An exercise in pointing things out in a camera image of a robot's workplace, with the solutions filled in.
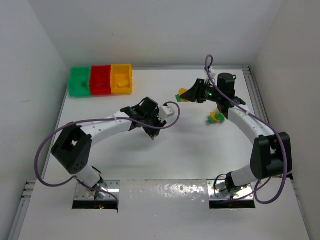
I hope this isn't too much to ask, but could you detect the red plastic bin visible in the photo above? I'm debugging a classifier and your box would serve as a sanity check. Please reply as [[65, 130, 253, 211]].
[[89, 65, 112, 96]]

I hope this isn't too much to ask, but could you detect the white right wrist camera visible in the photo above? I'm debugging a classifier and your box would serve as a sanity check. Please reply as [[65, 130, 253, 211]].
[[203, 67, 217, 84]]

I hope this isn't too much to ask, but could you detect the yellow lego brick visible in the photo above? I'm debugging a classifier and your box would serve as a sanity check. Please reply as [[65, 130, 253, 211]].
[[117, 79, 130, 88]]

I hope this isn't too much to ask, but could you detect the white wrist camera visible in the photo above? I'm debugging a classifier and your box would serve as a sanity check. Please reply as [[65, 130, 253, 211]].
[[203, 67, 217, 84], [158, 105, 175, 121]]

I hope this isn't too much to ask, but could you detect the green plastic bin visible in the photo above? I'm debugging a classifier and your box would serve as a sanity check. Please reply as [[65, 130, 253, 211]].
[[67, 66, 91, 98]]

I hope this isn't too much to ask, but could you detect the yellow plastic bin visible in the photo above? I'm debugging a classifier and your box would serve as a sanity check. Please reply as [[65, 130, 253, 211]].
[[110, 64, 133, 95]]

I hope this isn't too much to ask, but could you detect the multicolour lego assembly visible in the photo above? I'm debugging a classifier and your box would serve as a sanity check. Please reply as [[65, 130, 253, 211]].
[[175, 87, 191, 103]]

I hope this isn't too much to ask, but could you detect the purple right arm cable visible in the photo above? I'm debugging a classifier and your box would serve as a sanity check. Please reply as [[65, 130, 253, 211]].
[[204, 54, 287, 205]]

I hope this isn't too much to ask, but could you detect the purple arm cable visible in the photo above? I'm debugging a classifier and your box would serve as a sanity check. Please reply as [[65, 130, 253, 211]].
[[34, 101, 182, 201], [204, 54, 287, 205]]

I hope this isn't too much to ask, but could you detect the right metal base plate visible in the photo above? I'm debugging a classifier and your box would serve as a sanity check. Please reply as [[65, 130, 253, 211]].
[[207, 179, 254, 201]]

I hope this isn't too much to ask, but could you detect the aluminium frame rail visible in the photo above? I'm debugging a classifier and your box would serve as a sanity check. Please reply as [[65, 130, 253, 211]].
[[243, 67, 269, 123]]

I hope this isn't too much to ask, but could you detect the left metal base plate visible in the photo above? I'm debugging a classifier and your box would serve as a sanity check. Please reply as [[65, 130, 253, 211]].
[[74, 180, 120, 201]]

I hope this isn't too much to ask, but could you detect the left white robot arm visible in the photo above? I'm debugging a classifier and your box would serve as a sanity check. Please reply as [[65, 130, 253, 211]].
[[51, 97, 175, 188]]

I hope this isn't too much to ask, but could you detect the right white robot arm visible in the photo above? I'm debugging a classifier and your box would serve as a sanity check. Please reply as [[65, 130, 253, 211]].
[[176, 73, 293, 192]]

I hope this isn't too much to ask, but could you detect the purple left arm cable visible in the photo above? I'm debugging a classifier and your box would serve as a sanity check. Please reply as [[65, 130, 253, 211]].
[[34, 101, 182, 201]]

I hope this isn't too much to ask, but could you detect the metal base plate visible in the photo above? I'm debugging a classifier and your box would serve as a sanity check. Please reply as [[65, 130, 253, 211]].
[[207, 179, 254, 201], [74, 180, 120, 201]]

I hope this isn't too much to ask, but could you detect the green yellow lego pile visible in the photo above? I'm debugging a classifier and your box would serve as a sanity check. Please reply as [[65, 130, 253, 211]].
[[207, 112, 225, 124]]

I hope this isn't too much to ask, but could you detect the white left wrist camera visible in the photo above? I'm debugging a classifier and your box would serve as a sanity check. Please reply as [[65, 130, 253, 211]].
[[158, 105, 175, 121]]

